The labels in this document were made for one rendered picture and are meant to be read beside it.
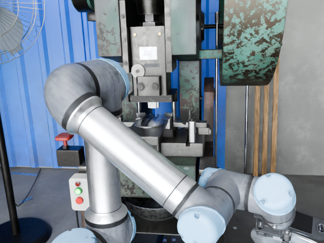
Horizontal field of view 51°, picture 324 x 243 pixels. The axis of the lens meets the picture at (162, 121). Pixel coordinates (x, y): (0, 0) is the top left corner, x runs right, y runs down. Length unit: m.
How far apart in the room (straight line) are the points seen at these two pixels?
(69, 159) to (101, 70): 0.69
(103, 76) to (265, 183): 0.41
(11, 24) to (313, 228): 1.54
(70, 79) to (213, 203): 0.37
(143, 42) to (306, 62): 1.57
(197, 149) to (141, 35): 0.51
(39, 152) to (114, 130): 2.51
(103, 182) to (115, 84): 0.25
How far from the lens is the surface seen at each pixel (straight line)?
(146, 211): 1.54
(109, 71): 0.81
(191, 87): 1.66
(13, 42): 1.88
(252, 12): 1.08
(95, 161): 0.86
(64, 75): 0.73
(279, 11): 1.09
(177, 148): 1.41
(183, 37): 1.34
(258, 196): 0.69
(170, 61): 1.36
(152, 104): 1.50
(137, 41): 1.41
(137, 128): 1.35
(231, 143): 2.77
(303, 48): 2.70
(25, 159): 3.23
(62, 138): 1.39
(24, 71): 3.00
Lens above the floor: 1.16
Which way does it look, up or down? 15 degrees down
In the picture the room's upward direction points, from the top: 2 degrees counter-clockwise
